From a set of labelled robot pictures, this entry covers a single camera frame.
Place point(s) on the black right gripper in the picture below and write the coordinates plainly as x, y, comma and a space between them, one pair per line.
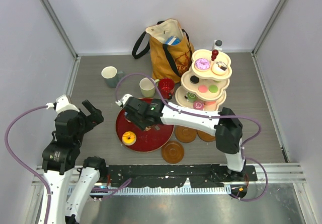
142, 126

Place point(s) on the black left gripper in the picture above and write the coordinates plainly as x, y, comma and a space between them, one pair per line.
93, 119

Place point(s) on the yellow frosted donut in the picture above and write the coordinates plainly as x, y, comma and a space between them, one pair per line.
129, 138

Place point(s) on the red ceramic mug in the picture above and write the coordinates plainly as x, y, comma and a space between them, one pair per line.
166, 87

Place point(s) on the green swirl roll cake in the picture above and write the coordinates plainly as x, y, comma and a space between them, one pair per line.
191, 97

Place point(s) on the pink swirl roll cake front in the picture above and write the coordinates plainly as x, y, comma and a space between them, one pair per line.
199, 105

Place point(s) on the black sandwich cookie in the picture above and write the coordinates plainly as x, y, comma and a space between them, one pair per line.
194, 79

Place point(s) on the pink sandwich cookie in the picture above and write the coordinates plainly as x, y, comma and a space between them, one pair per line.
203, 89

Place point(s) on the green macaron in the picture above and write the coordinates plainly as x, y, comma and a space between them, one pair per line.
213, 89

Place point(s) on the purple sprinkled donut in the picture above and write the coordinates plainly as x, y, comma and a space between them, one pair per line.
202, 64

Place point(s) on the chocolate white frosted donut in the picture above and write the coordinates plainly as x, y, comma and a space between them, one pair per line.
219, 68

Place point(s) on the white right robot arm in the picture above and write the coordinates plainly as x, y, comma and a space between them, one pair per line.
223, 125

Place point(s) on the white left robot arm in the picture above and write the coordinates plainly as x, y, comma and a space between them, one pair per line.
59, 158

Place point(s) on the round red lacquer tray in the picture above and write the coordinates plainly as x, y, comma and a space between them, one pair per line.
151, 139

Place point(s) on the light green ceramic mug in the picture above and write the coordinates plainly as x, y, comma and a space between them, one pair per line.
148, 87

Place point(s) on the grey-green ceramic mug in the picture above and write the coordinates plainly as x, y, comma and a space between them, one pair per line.
112, 76

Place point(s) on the brown wooden saucer left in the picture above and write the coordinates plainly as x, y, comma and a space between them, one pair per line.
185, 134

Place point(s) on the brown wooden saucer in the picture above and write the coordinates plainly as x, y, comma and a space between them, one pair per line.
172, 152
205, 136
185, 134

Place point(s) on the brown wooden saucer front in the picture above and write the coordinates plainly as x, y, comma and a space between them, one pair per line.
172, 152

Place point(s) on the brown wooden saucer right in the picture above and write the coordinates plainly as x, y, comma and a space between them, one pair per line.
205, 136

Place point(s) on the three-tier cream cake stand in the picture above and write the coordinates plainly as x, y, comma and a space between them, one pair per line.
212, 101

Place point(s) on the yellow canvas tote bag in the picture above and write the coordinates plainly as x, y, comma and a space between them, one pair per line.
168, 61

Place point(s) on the blue white box in bag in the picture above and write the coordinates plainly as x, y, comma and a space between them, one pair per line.
173, 40

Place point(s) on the white bottle grey cap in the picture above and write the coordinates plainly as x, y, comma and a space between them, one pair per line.
217, 45

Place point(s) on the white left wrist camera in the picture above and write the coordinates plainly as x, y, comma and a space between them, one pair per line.
63, 103

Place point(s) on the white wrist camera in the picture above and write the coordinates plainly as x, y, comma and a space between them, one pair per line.
121, 103
63, 103

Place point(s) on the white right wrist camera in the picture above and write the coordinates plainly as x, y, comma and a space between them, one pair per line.
121, 103

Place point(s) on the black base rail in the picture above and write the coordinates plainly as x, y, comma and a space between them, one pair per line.
171, 176

